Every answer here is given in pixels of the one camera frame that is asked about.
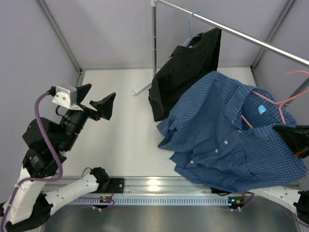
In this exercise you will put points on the blue checked shirt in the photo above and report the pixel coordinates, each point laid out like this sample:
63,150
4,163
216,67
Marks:
222,135

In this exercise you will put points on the silver left rack pole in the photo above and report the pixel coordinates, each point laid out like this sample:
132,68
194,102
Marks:
154,39

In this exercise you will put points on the pink wire hanger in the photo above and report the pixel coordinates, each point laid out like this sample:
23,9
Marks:
280,104

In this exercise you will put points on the silver right rack pole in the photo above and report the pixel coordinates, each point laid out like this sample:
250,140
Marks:
302,87

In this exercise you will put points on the silver clothes rack top bar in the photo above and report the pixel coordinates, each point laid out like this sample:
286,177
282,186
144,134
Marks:
238,34

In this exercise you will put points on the white left rack foot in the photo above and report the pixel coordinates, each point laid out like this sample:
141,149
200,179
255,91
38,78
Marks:
140,89

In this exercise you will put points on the blue wire hanger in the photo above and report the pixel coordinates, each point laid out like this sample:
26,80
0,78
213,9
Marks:
191,34

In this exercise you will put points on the grey slotted cable duct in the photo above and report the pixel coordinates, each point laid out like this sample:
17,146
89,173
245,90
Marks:
212,200

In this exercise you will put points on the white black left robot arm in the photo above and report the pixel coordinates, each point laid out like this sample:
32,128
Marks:
28,207

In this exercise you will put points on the silver rack pole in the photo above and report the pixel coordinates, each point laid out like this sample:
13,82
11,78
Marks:
154,39
302,87

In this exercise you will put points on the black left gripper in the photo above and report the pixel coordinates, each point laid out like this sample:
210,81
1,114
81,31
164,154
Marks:
105,106

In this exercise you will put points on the black pinstriped shirt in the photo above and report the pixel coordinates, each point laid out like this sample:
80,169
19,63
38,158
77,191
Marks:
186,65

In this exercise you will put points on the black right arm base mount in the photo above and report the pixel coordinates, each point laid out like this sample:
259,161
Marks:
220,192

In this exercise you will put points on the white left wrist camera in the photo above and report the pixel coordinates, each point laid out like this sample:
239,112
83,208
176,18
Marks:
65,96

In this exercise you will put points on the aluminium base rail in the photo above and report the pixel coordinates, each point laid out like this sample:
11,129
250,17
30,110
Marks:
156,185

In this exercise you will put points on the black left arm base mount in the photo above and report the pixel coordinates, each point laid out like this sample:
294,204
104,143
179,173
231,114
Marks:
116,186

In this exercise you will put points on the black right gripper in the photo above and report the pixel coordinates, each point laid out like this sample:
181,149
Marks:
298,140

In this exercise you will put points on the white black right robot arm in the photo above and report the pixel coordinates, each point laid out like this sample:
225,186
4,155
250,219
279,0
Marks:
296,201

